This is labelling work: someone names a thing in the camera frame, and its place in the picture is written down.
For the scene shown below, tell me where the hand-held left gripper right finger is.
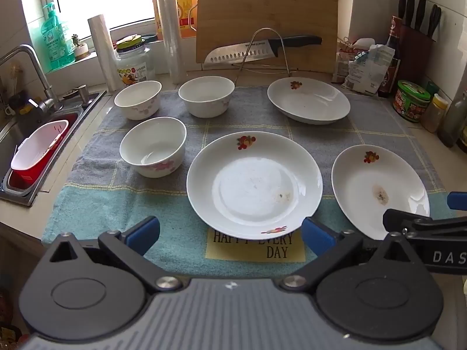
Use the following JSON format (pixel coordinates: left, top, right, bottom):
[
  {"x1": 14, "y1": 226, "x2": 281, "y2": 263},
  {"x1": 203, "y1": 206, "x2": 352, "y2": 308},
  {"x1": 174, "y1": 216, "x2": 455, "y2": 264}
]
[{"x1": 283, "y1": 217, "x2": 422, "y2": 294}]

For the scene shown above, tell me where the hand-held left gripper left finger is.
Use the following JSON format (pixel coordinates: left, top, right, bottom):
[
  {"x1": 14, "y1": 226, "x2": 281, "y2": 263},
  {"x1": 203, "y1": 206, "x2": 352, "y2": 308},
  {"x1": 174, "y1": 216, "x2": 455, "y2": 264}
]
[{"x1": 46, "y1": 216, "x2": 183, "y2": 294}]

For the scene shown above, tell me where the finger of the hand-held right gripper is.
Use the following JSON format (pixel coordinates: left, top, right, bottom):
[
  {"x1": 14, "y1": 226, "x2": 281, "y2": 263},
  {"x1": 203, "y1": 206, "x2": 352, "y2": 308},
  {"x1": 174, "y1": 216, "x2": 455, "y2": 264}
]
[
  {"x1": 447, "y1": 191, "x2": 467, "y2": 211},
  {"x1": 382, "y1": 209, "x2": 467, "y2": 243}
]

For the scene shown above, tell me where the white plate with fruit print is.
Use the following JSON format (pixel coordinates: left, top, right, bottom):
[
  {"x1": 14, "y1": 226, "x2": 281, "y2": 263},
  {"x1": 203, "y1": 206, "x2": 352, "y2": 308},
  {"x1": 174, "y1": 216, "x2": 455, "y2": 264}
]
[
  {"x1": 331, "y1": 145, "x2": 430, "y2": 240},
  {"x1": 187, "y1": 131, "x2": 323, "y2": 240},
  {"x1": 267, "y1": 77, "x2": 351, "y2": 125}
]

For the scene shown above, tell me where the white bowl with pink flowers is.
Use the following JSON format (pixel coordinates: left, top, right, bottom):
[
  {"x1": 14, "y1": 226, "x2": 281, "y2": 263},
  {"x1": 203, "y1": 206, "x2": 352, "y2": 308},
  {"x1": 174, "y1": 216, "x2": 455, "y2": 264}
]
[
  {"x1": 178, "y1": 76, "x2": 235, "y2": 119},
  {"x1": 114, "y1": 80, "x2": 162, "y2": 121},
  {"x1": 120, "y1": 117, "x2": 187, "y2": 179}
]

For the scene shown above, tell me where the clear glass bottle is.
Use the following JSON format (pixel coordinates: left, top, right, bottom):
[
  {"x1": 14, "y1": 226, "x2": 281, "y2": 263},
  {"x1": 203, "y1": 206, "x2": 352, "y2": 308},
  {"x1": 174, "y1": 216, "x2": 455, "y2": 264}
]
[{"x1": 438, "y1": 91, "x2": 467, "y2": 148}]

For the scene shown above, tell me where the yellow lidded spice jar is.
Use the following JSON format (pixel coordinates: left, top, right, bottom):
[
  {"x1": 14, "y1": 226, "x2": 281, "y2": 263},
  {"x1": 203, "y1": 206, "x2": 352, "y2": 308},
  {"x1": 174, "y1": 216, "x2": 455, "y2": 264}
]
[{"x1": 421, "y1": 94, "x2": 449, "y2": 134}]

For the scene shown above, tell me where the green lid tin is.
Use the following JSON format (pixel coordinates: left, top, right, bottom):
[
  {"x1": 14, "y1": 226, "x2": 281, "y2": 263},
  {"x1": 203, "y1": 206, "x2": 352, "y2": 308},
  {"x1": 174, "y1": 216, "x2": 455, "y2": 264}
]
[{"x1": 393, "y1": 79, "x2": 432, "y2": 123}]

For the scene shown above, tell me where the red white sink basket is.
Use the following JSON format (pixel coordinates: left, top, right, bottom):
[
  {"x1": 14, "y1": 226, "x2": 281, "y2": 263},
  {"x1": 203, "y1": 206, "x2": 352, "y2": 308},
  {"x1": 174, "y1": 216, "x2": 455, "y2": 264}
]
[{"x1": 8, "y1": 112, "x2": 79, "y2": 195}]

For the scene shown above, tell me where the white colander basket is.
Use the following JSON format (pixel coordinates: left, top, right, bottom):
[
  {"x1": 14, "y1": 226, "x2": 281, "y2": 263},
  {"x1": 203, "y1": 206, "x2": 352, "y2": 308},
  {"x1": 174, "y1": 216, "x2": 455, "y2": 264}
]
[{"x1": 11, "y1": 120, "x2": 70, "y2": 171}]

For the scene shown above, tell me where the grey blue checked towel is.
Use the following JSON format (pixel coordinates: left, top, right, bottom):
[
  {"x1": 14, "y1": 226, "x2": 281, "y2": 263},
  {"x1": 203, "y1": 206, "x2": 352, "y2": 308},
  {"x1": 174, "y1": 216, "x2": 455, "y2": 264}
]
[{"x1": 41, "y1": 87, "x2": 456, "y2": 263}]

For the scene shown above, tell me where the steel sink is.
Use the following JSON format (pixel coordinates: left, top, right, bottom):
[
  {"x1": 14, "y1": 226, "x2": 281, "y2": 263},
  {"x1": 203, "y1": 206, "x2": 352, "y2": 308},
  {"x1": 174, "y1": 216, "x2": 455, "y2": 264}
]
[{"x1": 0, "y1": 89, "x2": 107, "y2": 208}]

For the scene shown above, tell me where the dark sauce bottle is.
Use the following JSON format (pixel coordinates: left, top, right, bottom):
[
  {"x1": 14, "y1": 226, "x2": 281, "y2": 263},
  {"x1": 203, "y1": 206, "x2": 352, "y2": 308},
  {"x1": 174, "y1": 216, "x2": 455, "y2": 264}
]
[{"x1": 377, "y1": 15, "x2": 402, "y2": 98}]

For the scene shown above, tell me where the dark wooden knife block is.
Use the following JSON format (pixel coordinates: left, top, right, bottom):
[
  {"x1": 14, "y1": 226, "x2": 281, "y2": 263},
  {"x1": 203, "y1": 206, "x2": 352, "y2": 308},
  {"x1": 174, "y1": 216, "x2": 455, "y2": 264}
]
[{"x1": 396, "y1": 25, "x2": 438, "y2": 89}]

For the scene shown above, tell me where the steel soap dispenser pump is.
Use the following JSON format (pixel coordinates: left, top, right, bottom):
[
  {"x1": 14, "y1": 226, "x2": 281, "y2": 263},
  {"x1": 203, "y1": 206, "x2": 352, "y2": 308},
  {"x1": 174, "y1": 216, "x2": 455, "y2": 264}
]
[{"x1": 62, "y1": 85, "x2": 98, "y2": 106}]

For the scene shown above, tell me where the white and blue food bag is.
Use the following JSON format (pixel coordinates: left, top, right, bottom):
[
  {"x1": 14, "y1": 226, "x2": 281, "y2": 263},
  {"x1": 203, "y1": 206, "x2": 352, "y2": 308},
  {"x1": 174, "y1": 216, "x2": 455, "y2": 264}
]
[{"x1": 343, "y1": 44, "x2": 396, "y2": 93}]

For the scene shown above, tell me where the glass jar with green lid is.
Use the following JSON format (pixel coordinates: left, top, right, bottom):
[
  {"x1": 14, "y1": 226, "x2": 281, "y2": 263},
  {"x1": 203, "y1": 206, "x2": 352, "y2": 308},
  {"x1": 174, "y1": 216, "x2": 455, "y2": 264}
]
[{"x1": 115, "y1": 34, "x2": 151, "y2": 89}]

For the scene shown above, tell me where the white bag with red print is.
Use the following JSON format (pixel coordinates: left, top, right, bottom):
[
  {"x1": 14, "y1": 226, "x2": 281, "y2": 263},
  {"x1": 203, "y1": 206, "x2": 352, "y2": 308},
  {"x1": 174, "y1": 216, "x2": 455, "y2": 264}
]
[{"x1": 332, "y1": 37, "x2": 376, "y2": 84}]

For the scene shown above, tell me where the steel faucet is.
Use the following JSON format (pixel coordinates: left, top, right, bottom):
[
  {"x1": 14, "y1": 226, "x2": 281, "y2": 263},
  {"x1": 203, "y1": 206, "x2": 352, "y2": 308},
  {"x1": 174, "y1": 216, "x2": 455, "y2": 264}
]
[{"x1": 0, "y1": 44, "x2": 61, "y2": 117}]

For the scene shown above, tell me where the small potted plant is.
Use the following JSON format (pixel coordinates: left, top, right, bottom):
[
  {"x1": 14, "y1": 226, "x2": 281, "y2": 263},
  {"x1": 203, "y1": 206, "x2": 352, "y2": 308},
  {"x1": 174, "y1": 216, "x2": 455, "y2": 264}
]
[{"x1": 71, "y1": 34, "x2": 91, "y2": 61}]

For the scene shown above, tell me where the tall plastic wrap roll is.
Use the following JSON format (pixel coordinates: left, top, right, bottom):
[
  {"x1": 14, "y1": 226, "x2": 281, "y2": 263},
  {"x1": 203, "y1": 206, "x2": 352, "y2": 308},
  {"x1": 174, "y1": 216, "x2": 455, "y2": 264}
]
[{"x1": 156, "y1": 0, "x2": 187, "y2": 84}]

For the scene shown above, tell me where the green dish soap bottle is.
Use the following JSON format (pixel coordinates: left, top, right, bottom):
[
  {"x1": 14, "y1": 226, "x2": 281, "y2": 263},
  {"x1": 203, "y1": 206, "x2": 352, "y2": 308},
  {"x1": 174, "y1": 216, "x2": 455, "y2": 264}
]
[{"x1": 40, "y1": 3, "x2": 75, "y2": 71}]

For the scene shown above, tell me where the orange cooking oil bottle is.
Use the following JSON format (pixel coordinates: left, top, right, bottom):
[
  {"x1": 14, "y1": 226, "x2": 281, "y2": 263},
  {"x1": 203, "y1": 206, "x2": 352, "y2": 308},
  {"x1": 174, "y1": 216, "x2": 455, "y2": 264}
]
[{"x1": 153, "y1": 0, "x2": 199, "y2": 39}]

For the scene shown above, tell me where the bamboo cutting board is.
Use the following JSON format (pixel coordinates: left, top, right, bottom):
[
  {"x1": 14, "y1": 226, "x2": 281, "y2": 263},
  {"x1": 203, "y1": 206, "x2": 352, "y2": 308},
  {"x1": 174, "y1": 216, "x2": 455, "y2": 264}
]
[{"x1": 188, "y1": 0, "x2": 339, "y2": 74}]

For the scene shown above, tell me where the black handled kitchen knife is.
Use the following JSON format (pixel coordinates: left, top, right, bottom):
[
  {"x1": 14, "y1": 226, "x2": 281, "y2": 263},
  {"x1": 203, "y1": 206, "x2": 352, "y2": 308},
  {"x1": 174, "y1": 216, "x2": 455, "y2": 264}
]
[{"x1": 204, "y1": 35, "x2": 323, "y2": 65}]

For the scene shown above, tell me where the metal wire rack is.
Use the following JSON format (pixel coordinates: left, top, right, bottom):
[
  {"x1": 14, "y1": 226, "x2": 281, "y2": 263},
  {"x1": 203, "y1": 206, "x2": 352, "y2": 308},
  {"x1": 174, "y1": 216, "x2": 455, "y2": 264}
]
[{"x1": 233, "y1": 28, "x2": 331, "y2": 85}]

